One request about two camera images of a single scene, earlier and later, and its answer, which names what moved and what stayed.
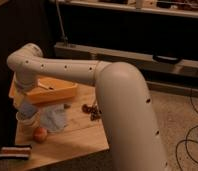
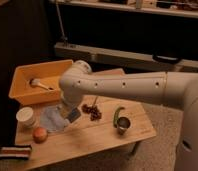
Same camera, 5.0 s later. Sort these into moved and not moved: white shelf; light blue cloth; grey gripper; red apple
Moved: grey gripper
Not moved: white shelf; red apple; light blue cloth
